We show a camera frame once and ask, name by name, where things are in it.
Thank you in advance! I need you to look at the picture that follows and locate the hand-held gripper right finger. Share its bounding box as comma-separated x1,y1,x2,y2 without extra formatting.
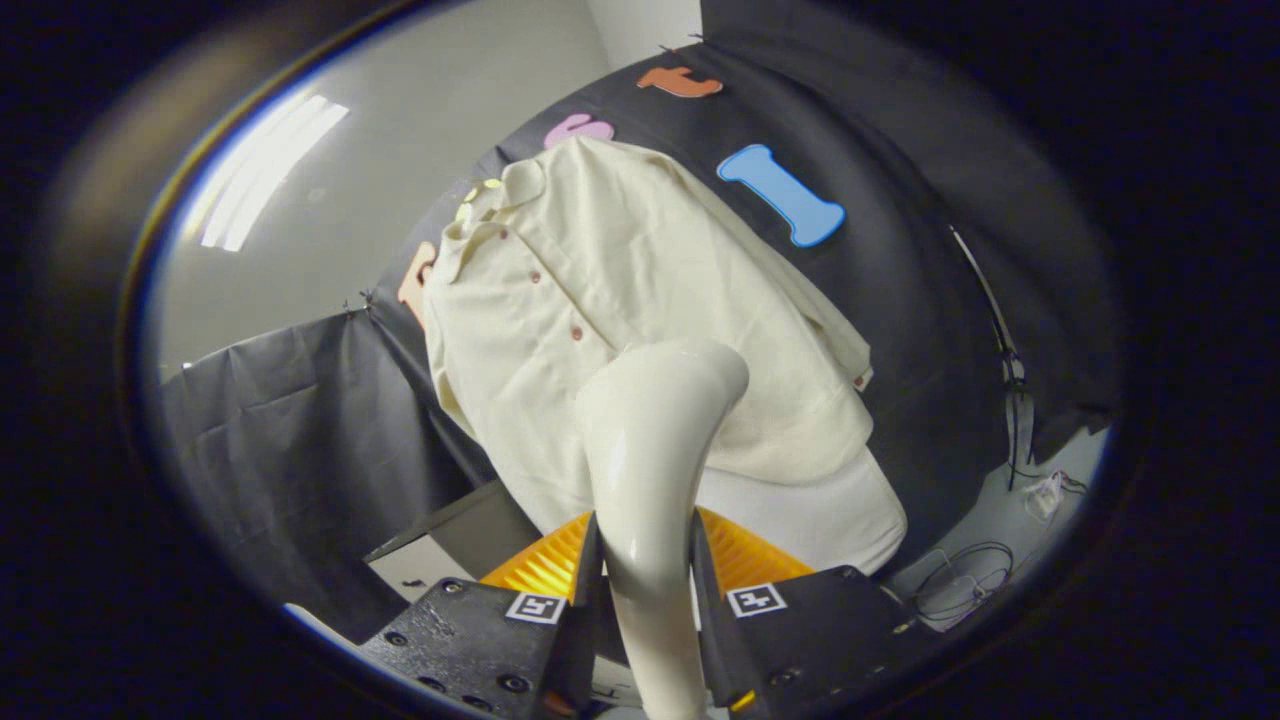
688,508,916,720

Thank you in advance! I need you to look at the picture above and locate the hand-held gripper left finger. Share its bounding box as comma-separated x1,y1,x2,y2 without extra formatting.
360,510,604,720

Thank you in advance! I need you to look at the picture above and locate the cream button shirt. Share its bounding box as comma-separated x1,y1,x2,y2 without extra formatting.
422,135,876,536

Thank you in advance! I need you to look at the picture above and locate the grey topped white cabinet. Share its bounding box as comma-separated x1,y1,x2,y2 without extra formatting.
362,480,546,601

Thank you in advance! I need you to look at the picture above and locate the white dress form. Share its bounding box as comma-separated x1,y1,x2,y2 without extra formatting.
695,445,909,577

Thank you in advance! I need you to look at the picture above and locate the tangle of floor cables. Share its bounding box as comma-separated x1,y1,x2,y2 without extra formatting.
915,470,1089,626

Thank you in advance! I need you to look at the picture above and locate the thin hanging cable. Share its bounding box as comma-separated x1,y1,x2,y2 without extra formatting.
948,225,1036,491

